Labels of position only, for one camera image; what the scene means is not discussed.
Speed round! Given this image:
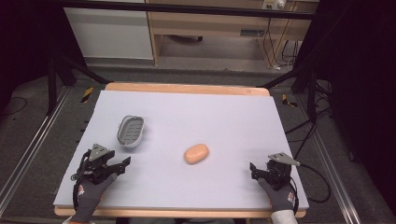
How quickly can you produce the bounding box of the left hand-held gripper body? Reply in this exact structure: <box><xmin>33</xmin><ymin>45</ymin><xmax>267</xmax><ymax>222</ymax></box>
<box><xmin>70</xmin><ymin>143</ymin><xmax>123</xmax><ymax>185</ymax></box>

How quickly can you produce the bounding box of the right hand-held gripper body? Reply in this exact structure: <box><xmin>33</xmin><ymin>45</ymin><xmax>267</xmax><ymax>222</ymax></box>
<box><xmin>257</xmin><ymin>151</ymin><xmax>302</xmax><ymax>191</ymax></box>

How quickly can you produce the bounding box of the grey soap dish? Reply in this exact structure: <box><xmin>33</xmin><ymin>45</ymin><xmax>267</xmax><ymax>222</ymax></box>
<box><xmin>117</xmin><ymin>115</ymin><xmax>147</xmax><ymax>148</ymax></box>

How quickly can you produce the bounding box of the person's right hand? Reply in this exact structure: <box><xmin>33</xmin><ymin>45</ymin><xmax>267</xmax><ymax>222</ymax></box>
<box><xmin>257</xmin><ymin>177</ymin><xmax>299</xmax><ymax>217</ymax></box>

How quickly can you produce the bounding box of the yellow black floor tape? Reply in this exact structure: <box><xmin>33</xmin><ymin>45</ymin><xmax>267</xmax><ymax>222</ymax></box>
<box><xmin>281</xmin><ymin>93</ymin><xmax>299</xmax><ymax>108</ymax></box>
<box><xmin>80</xmin><ymin>87</ymin><xmax>95</xmax><ymax>105</ymax></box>

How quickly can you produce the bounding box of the white table mat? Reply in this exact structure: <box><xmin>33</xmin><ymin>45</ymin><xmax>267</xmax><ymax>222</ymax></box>
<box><xmin>53</xmin><ymin>90</ymin><xmax>310</xmax><ymax>210</ymax></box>

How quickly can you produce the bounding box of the black metal stand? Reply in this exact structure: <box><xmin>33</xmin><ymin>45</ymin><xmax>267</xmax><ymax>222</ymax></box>
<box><xmin>256</xmin><ymin>62</ymin><xmax>321</xmax><ymax>122</ymax></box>
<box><xmin>46</xmin><ymin>49</ymin><xmax>113</xmax><ymax>117</ymax></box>

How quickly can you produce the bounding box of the wooden table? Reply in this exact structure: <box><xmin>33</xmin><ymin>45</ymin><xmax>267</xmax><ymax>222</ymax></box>
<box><xmin>53</xmin><ymin>81</ymin><xmax>307</xmax><ymax>218</ymax></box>

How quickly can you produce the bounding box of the white cabinet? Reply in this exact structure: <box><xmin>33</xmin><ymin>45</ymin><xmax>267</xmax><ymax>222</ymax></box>
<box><xmin>64</xmin><ymin>7</ymin><xmax>154</xmax><ymax>61</ymax></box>

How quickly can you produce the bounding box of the wooden desk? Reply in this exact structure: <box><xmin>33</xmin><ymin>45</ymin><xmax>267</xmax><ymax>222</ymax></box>
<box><xmin>145</xmin><ymin>0</ymin><xmax>316</xmax><ymax>68</ymax></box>

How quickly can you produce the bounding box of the metal floor rail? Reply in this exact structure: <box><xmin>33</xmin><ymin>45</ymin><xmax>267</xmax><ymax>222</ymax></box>
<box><xmin>295</xmin><ymin>92</ymin><xmax>370</xmax><ymax>224</ymax></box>
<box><xmin>0</xmin><ymin>87</ymin><xmax>73</xmax><ymax>216</ymax></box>

